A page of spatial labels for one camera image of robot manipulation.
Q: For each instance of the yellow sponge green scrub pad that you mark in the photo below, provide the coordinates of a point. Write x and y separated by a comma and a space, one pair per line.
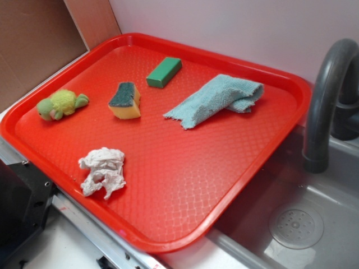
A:
125, 104

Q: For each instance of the brown cardboard panel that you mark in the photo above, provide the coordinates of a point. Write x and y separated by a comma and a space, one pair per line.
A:
38, 38

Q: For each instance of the green rectangular block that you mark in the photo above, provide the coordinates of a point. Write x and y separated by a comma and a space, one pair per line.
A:
164, 72

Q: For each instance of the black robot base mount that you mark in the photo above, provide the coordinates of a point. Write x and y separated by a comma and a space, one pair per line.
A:
26, 195

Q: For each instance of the round sink drain strainer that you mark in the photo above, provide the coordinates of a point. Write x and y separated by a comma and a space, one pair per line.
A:
296, 226

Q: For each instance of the grey plastic sink basin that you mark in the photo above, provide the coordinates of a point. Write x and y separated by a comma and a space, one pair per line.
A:
243, 229

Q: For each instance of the crumpled white paper towel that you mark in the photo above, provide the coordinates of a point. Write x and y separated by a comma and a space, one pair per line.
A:
105, 171

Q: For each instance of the light blue cloth towel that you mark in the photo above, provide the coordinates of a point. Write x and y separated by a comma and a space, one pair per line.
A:
222, 92

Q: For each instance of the green plush turtle toy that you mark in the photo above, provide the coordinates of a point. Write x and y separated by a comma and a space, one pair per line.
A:
62, 103

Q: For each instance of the red plastic tray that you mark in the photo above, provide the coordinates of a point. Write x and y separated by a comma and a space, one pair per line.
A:
178, 182

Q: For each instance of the grey curved faucet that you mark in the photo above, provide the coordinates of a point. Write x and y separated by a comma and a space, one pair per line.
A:
333, 110

